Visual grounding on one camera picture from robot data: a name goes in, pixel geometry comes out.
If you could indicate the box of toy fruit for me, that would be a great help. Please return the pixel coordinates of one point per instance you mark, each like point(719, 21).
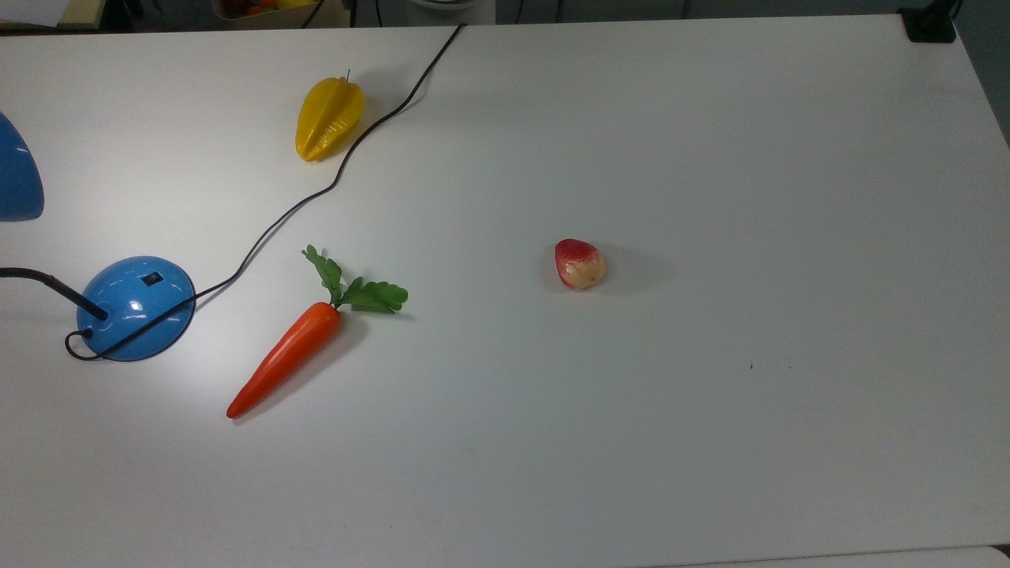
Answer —
point(272, 8)

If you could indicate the red and cream plastic peach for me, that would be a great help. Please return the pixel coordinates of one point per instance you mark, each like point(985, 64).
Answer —
point(579, 264)

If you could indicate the black table clamp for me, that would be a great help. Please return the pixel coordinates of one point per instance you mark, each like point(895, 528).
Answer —
point(929, 22)

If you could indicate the blue desk lamp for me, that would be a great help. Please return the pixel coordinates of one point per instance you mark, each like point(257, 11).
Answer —
point(138, 312)

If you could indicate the orange plastic carrot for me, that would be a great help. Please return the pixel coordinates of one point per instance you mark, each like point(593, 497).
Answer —
point(292, 355)

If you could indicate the yellow plastic starfruit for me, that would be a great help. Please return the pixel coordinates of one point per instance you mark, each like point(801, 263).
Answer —
point(327, 118)

